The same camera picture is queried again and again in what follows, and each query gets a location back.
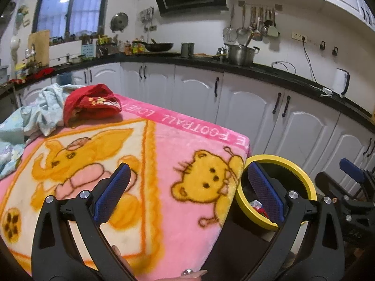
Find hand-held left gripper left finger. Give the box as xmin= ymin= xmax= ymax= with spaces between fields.
xmin=31 ymin=163 xmax=138 ymax=281

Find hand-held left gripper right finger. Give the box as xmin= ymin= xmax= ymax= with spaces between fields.
xmin=231 ymin=161 xmax=345 ymax=281

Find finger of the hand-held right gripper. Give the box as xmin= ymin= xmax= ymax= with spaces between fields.
xmin=315 ymin=170 xmax=357 ymax=205
xmin=339 ymin=157 xmax=375 ymax=202

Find yellow rimmed black bin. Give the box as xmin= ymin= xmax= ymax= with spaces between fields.
xmin=235 ymin=154 xmax=318 ymax=231

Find person's left hand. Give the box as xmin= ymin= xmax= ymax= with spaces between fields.
xmin=111 ymin=244 xmax=208 ymax=281

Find pink printed blanket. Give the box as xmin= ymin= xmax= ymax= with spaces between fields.
xmin=0 ymin=94 xmax=252 ymax=278

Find white black appliance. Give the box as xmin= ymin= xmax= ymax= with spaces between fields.
xmin=335 ymin=68 xmax=350 ymax=98

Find light blue cloth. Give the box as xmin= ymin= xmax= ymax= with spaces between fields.
xmin=0 ymin=83 xmax=87 ymax=179

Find steel cooking pot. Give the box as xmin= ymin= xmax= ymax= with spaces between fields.
xmin=224 ymin=43 xmax=261 ymax=66

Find red dish cloth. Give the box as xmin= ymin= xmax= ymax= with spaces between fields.
xmin=10 ymin=67 xmax=55 ymax=82

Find blue utensil holder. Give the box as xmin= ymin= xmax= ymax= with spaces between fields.
xmin=81 ymin=43 xmax=97 ymax=59

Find group of sauce bottles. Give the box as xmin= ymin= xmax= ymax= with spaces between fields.
xmin=97 ymin=33 xmax=147 ymax=56

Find black wok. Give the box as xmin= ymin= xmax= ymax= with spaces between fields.
xmin=145 ymin=38 xmax=174 ymax=52

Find pale green spatula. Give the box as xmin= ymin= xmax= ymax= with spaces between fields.
xmin=268 ymin=9 xmax=279 ymax=37

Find row of spice jars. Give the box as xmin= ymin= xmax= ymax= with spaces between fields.
xmin=50 ymin=32 xmax=97 ymax=43

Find hanging metal utensils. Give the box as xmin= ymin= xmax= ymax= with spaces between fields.
xmin=237 ymin=6 xmax=274 ymax=41

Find wooden cutting board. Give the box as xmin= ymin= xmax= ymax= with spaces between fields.
xmin=28 ymin=30 xmax=50 ymax=66

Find hanging pan lid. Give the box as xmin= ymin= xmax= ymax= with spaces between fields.
xmin=110 ymin=12 xmax=129 ymax=33

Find white plastic holder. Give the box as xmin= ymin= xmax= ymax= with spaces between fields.
xmin=10 ymin=37 xmax=21 ymax=65

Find dark framed window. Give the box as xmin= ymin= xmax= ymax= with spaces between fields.
xmin=32 ymin=0 xmax=112 ymax=34

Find black cable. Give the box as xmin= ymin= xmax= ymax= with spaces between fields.
xmin=271 ymin=39 xmax=323 ymax=85

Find wire mesh strainer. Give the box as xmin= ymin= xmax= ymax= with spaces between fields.
xmin=223 ymin=6 xmax=238 ymax=44

